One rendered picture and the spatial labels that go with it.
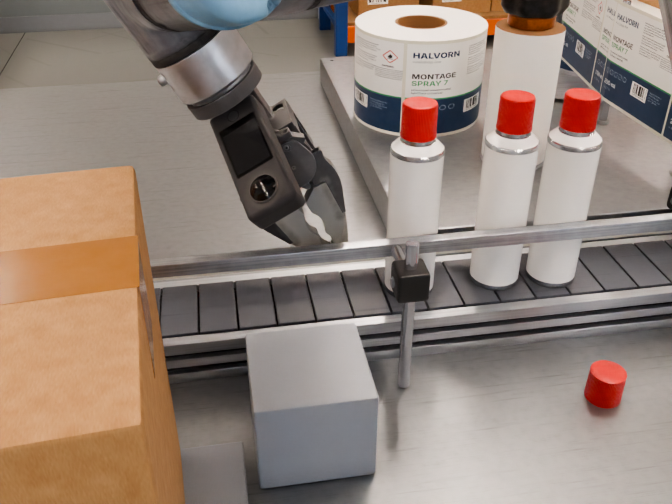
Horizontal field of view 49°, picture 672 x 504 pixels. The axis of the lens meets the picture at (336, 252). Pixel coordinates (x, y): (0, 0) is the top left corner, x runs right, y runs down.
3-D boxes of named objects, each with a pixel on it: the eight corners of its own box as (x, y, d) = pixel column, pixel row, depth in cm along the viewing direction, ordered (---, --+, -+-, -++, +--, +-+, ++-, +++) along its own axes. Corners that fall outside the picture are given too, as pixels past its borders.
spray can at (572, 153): (561, 259, 83) (596, 82, 72) (582, 285, 78) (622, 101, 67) (517, 263, 82) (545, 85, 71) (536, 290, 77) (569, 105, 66)
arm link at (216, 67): (230, 29, 59) (146, 84, 60) (261, 76, 61) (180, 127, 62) (226, 6, 65) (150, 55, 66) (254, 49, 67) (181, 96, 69)
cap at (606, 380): (616, 413, 69) (623, 387, 68) (579, 400, 71) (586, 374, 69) (624, 391, 72) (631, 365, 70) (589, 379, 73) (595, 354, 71)
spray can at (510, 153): (507, 261, 82) (533, 84, 71) (525, 288, 78) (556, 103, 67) (462, 266, 81) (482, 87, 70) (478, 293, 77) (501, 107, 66)
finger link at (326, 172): (355, 198, 72) (309, 128, 67) (358, 205, 71) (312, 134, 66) (314, 222, 73) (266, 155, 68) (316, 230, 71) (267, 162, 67)
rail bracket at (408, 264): (403, 346, 78) (412, 208, 69) (422, 393, 72) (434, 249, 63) (373, 349, 77) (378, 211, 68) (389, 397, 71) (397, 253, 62)
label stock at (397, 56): (372, 85, 130) (374, 1, 122) (486, 98, 125) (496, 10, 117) (338, 128, 114) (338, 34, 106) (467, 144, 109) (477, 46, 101)
